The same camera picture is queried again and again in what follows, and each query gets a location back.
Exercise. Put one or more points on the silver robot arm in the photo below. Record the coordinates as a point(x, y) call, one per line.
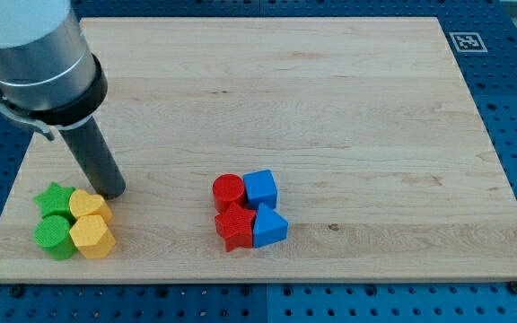
point(48, 75)

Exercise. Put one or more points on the blue triangle block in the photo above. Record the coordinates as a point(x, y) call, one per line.
point(269, 227)

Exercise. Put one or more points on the blue cube block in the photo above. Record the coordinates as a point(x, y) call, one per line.
point(261, 189)

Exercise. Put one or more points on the red cylinder block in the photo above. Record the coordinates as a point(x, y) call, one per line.
point(228, 189)

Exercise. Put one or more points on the red star block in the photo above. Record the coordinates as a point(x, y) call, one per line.
point(235, 226)

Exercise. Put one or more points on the wooden board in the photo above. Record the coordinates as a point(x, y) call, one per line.
point(384, 169)

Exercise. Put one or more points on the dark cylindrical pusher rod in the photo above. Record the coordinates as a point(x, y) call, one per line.
point(89, 148)

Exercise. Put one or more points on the yellow heart block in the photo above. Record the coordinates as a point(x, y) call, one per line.
point(82, 203)

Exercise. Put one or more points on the yellow hexagon block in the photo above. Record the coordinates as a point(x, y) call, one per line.
point(92, 237)

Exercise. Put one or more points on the green star block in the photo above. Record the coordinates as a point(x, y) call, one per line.
point(55, 201)

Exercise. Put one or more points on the green cylinder block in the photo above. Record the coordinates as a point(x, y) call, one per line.
point(52, 234)

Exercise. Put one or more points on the white fiducial marker tag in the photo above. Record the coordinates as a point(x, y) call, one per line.
point(467, 42)

